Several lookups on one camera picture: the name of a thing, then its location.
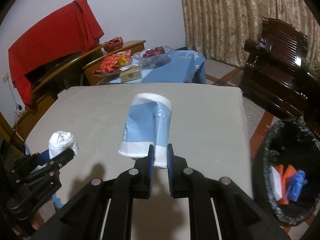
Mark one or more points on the black trash bin bag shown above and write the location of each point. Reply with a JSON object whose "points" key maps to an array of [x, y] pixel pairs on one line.
{"points": [[288, 142]]}

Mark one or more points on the glass fruit bowl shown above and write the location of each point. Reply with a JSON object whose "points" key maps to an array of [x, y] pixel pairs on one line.
{"points": [[153, 57]]}

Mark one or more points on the patterned beige curtain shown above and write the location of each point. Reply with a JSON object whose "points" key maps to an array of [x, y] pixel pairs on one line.
{"points": [[219, 28]]}

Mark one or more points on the wooden chair frame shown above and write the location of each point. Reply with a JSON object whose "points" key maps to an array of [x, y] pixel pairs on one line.
{"points": [[75, 70]]}

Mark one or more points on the large orange foam net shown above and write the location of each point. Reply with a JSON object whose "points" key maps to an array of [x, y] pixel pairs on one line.
{"points": [[285, 174]]}

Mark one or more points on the dark wooden armchair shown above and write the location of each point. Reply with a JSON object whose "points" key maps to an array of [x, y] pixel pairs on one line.
{"points": [[276, 75]]}

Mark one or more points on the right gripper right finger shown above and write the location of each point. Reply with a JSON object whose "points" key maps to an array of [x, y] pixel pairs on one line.
{"points": [[218, 209]]}

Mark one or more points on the blue plastic bag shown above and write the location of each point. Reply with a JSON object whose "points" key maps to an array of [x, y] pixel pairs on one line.
{"points": [[294, 186]]}

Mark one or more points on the blue tablecloth side table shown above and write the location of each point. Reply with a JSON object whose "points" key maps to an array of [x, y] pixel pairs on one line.
{"points": [[184, 66]]}

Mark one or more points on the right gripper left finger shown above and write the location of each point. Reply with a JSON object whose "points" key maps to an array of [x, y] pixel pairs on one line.
{"points": [[102, 209]]}

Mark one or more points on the red snack bags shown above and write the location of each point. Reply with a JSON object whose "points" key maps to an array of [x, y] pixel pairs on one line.
{"points": [[112, 64]]}

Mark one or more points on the red cloth cover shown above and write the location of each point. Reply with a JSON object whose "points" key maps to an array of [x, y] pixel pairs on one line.
{"points": [[67, 30]]}

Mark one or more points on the gold tissue box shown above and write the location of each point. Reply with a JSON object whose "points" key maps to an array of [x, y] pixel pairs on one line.
{"points": [[130, 73]]}

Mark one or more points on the crushed blue paper cup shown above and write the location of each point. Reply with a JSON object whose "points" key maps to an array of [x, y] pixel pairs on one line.
{"points": [[147, 123]]}

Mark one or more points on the white medicine box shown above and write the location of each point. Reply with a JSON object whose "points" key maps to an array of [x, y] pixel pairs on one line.
{"points": [[276, 184]]}

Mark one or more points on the red crumpled bag on chair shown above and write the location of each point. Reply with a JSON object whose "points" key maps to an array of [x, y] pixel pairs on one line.
{"points": [[113, 44]]}

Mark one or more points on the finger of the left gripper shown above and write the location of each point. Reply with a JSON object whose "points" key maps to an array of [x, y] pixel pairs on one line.
{"points": [[55, 164], [37, 159]]}

